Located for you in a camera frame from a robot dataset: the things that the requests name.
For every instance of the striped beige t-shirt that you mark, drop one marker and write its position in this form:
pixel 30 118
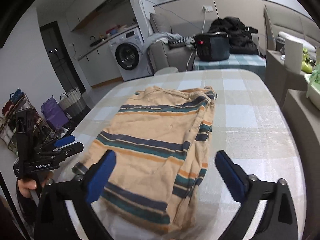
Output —
pixel 161 140

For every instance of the white bowl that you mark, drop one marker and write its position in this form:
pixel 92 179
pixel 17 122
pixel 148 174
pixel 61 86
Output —
pixel 312 91

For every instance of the grey curved counter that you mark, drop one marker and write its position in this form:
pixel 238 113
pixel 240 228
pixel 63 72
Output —
pixel 289 91

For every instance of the plaid beige tablecloth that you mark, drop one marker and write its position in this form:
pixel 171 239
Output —
pixel 248 125

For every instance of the white paper towel roll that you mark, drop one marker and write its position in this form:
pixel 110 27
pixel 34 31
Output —
pixel 293 55

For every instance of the grey sofa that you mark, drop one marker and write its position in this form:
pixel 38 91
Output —
pixel 162 56

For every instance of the woven laundry basket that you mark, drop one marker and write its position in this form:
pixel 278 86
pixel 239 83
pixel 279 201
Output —
pixel 73 105

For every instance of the wooden shoe rack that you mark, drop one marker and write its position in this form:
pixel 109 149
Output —
pixel 10 125

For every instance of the person's left hand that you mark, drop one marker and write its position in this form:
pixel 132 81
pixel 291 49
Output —
pixel 26 185

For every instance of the grey sofa cushion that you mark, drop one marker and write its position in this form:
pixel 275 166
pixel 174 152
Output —
pixel 160 23

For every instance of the green plastic bag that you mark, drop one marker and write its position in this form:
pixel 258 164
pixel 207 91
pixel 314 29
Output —
pixel 313 81

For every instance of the black jacket pile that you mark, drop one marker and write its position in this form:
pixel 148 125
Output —
pixel 239 35

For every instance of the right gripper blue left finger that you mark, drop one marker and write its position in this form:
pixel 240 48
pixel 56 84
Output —
pixel 97 176

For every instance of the white front-load washing machine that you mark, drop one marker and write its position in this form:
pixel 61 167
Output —
pixel 127 49

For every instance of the teal plaid side table cloth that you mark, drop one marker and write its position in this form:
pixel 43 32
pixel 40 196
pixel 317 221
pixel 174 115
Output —
pixel 253 63

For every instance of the white wall socket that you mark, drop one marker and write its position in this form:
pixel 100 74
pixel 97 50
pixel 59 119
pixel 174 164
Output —
pixel 206 8

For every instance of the beige padded headboard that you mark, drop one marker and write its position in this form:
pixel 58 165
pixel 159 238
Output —
pixel 286 20

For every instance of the black electric pressure cooker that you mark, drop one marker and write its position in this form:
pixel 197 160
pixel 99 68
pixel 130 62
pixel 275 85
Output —
pixel 212 46

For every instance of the grey clothes on sofa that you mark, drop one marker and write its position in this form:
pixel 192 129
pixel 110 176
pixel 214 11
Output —
pixel 172 40

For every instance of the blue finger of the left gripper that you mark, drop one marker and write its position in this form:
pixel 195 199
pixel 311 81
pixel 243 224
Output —
pixel 71 150
pixel 64 141

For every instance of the black range hood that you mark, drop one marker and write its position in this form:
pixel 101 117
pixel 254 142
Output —
pixel 109 5

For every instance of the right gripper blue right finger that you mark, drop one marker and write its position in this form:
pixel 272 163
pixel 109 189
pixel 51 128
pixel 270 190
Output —
pixel 233 176

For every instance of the purple bag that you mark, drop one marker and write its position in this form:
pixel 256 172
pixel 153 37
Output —
pixel 53 113

